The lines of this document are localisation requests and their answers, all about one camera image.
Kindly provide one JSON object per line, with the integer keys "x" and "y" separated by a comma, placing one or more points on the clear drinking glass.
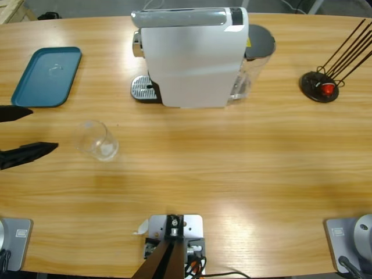
{"x": 101, "y": 149}

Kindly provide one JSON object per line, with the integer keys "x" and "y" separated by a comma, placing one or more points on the white capsule coffee machine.
{"x": 189, "y": 58}

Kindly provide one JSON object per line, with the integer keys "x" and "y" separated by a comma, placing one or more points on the black object behind table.
{"x": 49, "y": 16}

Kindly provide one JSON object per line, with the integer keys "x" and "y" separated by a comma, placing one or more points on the dark brown camera post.
{"x": 162, "y": 261}

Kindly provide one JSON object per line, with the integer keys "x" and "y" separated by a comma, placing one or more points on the grey metal frame leg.
{"x": 315, "y": 6}

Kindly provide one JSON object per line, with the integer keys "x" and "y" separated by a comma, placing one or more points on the white paper tab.
{"x": 143, "y": 228}

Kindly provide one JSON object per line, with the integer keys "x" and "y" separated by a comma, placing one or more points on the clear water tank black lid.
{"x": 260, "y": 37}

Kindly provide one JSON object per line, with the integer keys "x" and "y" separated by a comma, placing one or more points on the light wooden pallet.
{"x": 11, "y": 10}

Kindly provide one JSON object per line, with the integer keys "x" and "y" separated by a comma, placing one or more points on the teal plastic tray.
{"x": 43, "y": 81}

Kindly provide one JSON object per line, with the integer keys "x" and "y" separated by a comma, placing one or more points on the arm grey base plate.
{"x": 343, "y": 241}
{"x": 17, "y": 241}

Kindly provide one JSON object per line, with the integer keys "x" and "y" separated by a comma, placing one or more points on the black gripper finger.
{"x": 29, "y": 152}
{"x": 13, "y": 113}

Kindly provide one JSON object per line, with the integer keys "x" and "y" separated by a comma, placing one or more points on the red coffee capsule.
{"x": 328, "y": 89}

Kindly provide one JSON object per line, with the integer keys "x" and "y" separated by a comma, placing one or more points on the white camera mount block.
{"x": 193, "y": 225}

